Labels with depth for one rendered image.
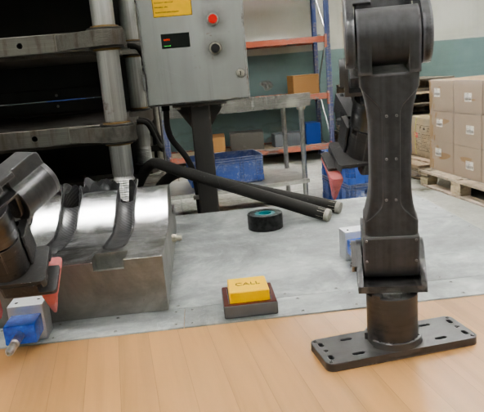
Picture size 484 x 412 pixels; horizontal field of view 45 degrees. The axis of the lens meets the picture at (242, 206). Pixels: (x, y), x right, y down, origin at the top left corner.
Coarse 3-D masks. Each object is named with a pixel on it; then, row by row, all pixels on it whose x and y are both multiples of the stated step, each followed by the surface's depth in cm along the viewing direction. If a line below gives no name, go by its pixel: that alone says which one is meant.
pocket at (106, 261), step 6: (114, 252) 94; (120, 252) 94; (126, 252) 94; (96, 258) 94; (102, 258) 94; (108, 258) 94; (114, 258) 94; (120, 258) 94; (96, 264) 94; (102, 264) 94; (108, 264) 94; (114, 264) 94; (120, 264) 94; (96, 270) 94; (102, 270) 90; (108, 270) 90
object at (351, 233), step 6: (342, 228) 109; (348, 228) 109; (354, 228) 108; (360, 228) 108; (342, 234) 108; (348, 234) 106; (354, 234) 107; (360, 234) 107; (342, 240) 108; (348, 240) 106; (342, 246) 109; (348, 246) 106; (342, 252) 109; (348, 252) 106; (348, 258) 107
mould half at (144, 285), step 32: (96, 192) 121; (160, 192) 118; (32, 224) 112; (96, 224) 112; (160, 224) 110; (64, 256) 94; (128, 256) 91; (160, 256) 90; (64, 288) 90; (96, 288) 90; (128, 288) 91; (160, 288) 91; (0, 320) 90; (64, 320) 91
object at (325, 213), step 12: (204, 180) 148; (216, 180) 147; (228, 180) 146; (240, 192) 144; (252, 192) 142; (264, 192) 141; (276, 204) 140; (288, 204) 138; (300, 204) 137; (312, 204) 136; (312, 216) 136; (324, 216) 134
